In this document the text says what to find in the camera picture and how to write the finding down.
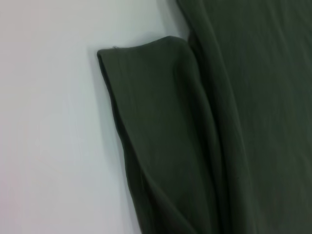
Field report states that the dark green FREE print t-shirt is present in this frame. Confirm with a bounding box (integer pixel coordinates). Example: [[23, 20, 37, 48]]
[[97, 0, 312, 234]]

